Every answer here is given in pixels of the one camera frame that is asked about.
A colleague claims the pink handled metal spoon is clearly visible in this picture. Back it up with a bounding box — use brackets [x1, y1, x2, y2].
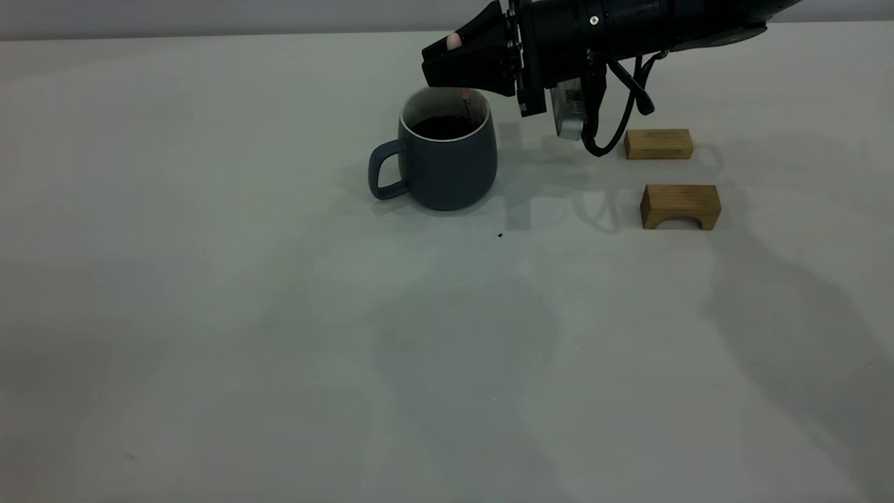
[446, 32, 472, 121]

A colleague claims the black right camera cable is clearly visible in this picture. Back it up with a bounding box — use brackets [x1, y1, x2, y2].
[582, 49, 662, 158]

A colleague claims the grey ceramic coffee cup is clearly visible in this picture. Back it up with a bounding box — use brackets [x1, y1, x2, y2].
[368, 85, 499, 212]

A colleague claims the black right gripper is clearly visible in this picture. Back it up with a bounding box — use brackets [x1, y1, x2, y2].
[420, 0, 610, 117]

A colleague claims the arched wooden block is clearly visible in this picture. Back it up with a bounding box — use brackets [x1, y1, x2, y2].
[640, 184, 721, 231]

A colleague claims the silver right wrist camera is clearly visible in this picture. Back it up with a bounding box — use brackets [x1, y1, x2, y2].
[550, 78, 588, 141]

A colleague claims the flat wooden block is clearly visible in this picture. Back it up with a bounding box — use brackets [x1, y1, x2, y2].
[624, 129, 694, 161]

